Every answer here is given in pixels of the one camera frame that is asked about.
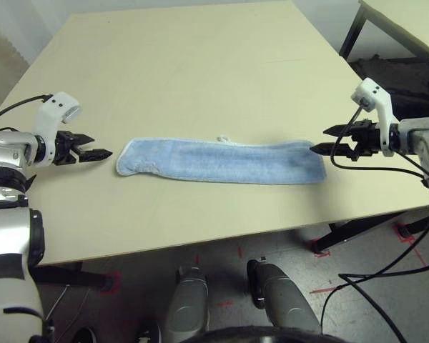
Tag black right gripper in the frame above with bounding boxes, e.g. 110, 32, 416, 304
310, 120, 382, 161

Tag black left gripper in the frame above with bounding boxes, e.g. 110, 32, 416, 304
53, 131, 114, 166

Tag blue terry towel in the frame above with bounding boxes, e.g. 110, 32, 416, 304
116, 134, 327, 186

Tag black table base bar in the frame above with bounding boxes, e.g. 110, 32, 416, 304
396, 216, 429, 239
310, 210, 408, 254
30, 264, 114, 292

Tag beige curtain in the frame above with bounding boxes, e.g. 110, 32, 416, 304
0, 16, 29, 90

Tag grey robot right leg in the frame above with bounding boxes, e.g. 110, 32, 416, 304
246, 259, 322, 333

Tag grey robot leg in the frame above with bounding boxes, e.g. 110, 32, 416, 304
164, 264, 210, 343
246, 259, 322, 333

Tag grey robot left leg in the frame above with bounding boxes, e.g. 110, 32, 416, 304
164, 264, 210, 343

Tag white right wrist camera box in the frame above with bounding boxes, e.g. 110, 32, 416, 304
350, 77, 394, 157

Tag black left camera cable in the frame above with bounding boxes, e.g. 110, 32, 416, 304
0, 93, 54, 128

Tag side table with black frame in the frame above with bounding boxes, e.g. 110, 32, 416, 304
339, 0, 429, 64

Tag thin white floor wire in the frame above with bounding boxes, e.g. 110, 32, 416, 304
44, 284, 90, 322

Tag thin black cable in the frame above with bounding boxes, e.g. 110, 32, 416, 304
320, 284, 350, 324

